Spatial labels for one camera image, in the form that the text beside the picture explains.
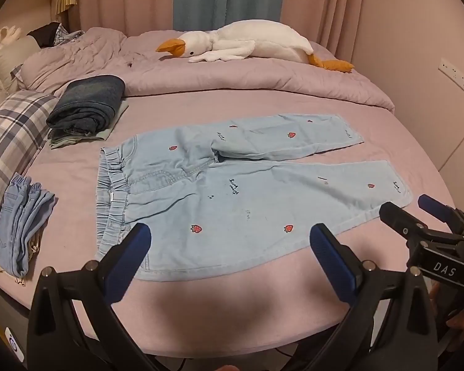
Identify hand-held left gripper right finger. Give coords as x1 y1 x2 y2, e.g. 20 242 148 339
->
309 223 449 371

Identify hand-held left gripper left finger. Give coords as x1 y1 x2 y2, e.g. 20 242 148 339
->
26 223 167 371

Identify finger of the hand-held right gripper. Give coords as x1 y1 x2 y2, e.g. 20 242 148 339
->
417 194 464 236
379 202 455 245

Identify light blue strawberry print pants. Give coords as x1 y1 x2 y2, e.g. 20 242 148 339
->
94 114 414 282

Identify person's right hand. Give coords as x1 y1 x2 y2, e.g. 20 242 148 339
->
428 281 464 343

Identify bed with pink sheet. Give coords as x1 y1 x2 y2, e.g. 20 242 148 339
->
0 85 461 360

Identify folded light blue jeans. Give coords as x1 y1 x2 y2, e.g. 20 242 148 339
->
0 173 57 278

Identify folded pale green cloth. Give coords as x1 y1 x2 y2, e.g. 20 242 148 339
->
48 100 129 151

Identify folded dark blue jeans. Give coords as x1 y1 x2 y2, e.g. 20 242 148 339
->
46 75 125 137

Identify plaid pillow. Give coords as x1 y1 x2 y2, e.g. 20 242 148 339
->
0 91 60 236

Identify mauve quilt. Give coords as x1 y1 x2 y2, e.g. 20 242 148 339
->
13 27 396 114

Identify white goose plush toy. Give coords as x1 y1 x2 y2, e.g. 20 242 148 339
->
156 21 355 74

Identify pink curtain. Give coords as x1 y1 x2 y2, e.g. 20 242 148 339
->
77 0 178 37
280 0 366 53

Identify checked cloth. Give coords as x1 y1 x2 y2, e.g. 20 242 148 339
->
56 25 84 45

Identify beige pillow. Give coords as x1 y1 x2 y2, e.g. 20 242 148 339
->
0 36 41 93

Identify dark garment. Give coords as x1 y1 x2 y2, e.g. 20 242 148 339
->
27 22 62 49

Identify small white plush toy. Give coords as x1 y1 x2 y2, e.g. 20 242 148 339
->
0 25 22 53

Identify white wall socket strip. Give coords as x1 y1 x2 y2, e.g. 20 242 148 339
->
439 58 464 99

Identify white device with blue ring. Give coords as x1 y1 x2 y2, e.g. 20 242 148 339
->
4 326 26 364

